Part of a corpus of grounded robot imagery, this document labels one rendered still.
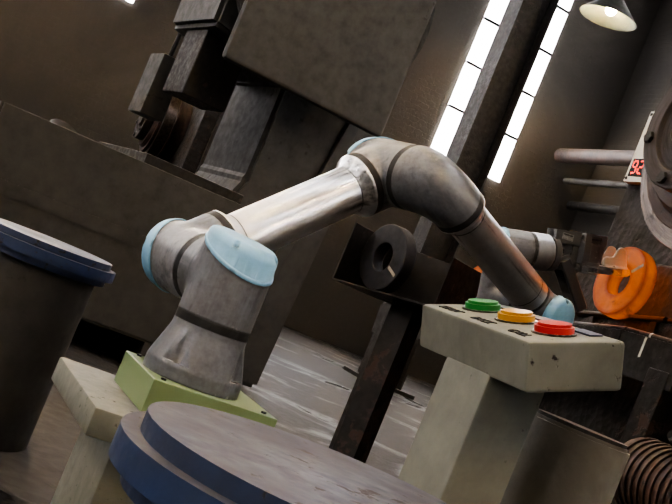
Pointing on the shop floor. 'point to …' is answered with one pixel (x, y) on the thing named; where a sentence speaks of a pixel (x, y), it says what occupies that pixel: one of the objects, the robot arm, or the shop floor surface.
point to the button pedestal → (494, 397)
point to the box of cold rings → (97, 215)
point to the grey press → (280, 107)
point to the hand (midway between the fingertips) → (627, 274)
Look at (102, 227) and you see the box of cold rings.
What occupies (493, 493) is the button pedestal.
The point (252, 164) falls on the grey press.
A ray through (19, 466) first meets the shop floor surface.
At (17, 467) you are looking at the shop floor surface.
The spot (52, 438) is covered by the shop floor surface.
